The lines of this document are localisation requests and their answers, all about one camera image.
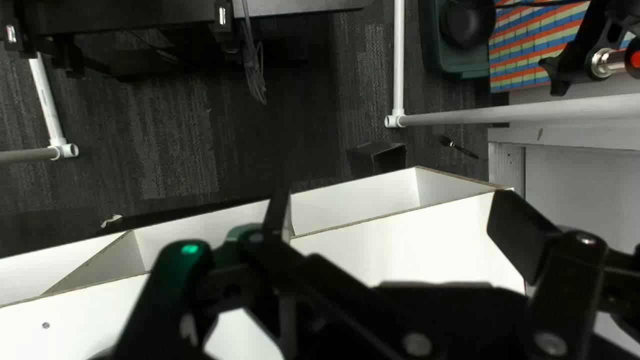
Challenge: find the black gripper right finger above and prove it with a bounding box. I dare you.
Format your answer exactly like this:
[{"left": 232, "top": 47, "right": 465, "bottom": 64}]
[{"left": 485, "top": 188, "right": 640, "bottom": 360}]

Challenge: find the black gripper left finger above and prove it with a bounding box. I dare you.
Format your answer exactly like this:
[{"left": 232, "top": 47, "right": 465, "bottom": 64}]
[{"left": 92, "top": 226, "right": 535, "bottom": 360}]

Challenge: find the white shelf unit table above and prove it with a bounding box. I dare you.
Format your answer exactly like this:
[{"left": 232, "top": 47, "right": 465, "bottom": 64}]
[{"left": 0, "top": 127, "right": 640, "bottom": 360}]

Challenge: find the dark green plastic container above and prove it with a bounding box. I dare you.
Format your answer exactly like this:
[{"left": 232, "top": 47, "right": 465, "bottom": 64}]
[{"left": 425, "top": 0, "right": 498, "bottom": 78}]

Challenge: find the hanging black cable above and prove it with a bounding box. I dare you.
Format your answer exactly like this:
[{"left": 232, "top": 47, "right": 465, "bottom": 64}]
[{"left": 237, "top": 0, "right": 269, "bottom": 106}]

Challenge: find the black camera stand clamp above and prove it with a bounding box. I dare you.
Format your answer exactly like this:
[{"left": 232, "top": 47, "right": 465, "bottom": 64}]
[{"left": 537, "top": 0, "right": 640, "bottom": 96}]

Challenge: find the colourful striped wall panel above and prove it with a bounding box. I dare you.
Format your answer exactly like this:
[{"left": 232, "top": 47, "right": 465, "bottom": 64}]
[{"left": 487, "top": 0, "right": 636, "bottom": 96}]

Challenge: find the white pipe frame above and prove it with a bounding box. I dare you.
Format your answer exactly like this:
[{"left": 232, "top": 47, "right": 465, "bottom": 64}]
[
  {"left": 381, "top": 0, "right": 640, "bottom": 130},
  {"left": 0, "top": 53, "right": 79, "bottom": 166}
]

